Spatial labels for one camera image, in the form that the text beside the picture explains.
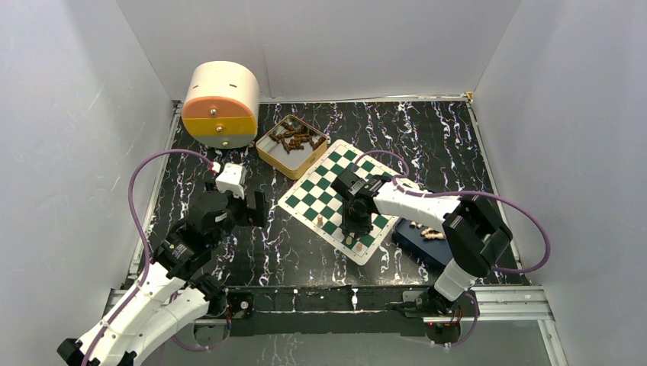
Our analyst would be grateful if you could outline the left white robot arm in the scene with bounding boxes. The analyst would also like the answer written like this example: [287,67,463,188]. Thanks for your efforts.
[56,188,269,365]

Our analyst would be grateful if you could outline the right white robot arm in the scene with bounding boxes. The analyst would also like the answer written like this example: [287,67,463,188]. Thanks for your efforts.
[331,168,513,316]

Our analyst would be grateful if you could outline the green white chess board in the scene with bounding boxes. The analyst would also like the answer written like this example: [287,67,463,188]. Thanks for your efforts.
[278,140,399,265]

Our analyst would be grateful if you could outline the pile of light chess pieces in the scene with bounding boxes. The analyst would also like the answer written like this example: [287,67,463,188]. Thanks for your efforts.
[409,221,446,240]

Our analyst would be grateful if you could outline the pile of dark chess pieces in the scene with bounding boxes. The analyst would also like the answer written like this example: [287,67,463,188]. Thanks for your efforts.
[269,122,327,153]

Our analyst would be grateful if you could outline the dark blue tray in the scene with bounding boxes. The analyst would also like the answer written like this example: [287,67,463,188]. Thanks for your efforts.
[391,219,453,270]

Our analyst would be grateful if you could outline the tan square tin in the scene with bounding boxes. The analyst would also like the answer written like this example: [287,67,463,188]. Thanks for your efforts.
[256,114,329,181]

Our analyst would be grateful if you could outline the cream round drawer box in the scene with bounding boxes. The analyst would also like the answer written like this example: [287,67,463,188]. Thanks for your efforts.
[182,61,260,149]

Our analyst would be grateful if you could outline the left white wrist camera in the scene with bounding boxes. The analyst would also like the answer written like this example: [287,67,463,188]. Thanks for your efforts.
[215,162,246,199]

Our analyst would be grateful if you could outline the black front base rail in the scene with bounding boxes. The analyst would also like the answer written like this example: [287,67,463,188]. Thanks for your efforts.
[227,285,438,337]

